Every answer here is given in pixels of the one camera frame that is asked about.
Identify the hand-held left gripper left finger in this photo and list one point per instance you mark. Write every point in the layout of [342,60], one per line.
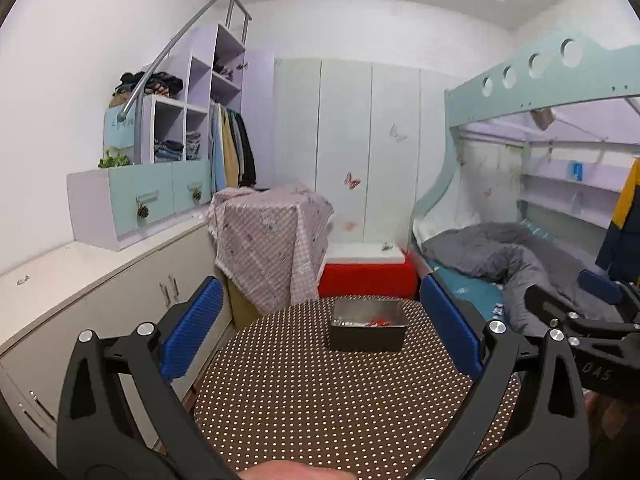
[195,330]

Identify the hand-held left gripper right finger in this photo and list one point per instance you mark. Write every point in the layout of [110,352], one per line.
[450,330]

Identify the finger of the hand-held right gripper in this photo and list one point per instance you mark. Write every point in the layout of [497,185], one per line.
[597,285]
[542,302]

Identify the metal tin box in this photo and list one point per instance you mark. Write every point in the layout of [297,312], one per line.
[367,340]

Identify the person's left hand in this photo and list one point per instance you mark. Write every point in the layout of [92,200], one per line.
[295,471]

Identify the blue bed sheet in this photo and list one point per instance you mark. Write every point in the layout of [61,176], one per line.
[467,287]

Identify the brown box under cloth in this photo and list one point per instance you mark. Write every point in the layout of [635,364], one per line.
[245,305]

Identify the yellow and navy jacket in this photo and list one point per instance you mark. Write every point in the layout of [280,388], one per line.
[625,210]

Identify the grey duvet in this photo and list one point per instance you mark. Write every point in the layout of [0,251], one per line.
[480,245]

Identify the red storage bench white top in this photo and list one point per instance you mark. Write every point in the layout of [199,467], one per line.
[367,280]

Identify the beige low cabinet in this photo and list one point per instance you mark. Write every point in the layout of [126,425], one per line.
[100,300]

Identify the pink patterned cover cloth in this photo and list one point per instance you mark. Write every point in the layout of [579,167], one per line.
[270,240]

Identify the pinecone drawer ornament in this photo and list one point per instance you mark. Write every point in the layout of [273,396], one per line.
[142,211]
[196,194]

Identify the faded pink butterfly sticker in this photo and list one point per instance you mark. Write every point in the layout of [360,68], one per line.
[350,225]

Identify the round polka dot table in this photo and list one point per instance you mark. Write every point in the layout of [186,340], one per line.
[325,410]

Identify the teal drawer unit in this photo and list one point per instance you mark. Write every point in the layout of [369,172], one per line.
[125,195]

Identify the brown object under bunk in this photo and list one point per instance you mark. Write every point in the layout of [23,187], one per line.
[542,117]

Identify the small object on cabinet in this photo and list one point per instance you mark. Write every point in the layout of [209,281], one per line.
[22,280]

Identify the folded jeans stack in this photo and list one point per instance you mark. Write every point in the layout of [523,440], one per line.
[167,150]

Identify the folded striped clothes stack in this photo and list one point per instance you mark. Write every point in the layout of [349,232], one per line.
[193,144]

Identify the small green plant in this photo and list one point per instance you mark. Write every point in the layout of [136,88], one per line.
[114,160]

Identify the row of hanging clothes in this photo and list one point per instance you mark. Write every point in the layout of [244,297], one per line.
[232,145]

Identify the pale butterfly sticker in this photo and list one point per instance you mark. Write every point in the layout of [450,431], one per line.
[398,132]

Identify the white wardrobe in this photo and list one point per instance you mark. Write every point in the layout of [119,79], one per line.
[345,110]

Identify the dark clothes pile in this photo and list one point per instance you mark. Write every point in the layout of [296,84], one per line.
[145,84]

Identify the lilac cubby shelf unit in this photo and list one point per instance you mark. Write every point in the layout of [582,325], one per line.
[200,75]

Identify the dark clothes in cubby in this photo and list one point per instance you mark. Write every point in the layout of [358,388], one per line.
[222,69]

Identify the metal stair handrail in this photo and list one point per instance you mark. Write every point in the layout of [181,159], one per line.
[165,52]

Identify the small blue wall object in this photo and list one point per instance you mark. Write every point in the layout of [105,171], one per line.
[578,170]

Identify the teal bunk bed frame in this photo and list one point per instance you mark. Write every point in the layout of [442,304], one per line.
[525,85]

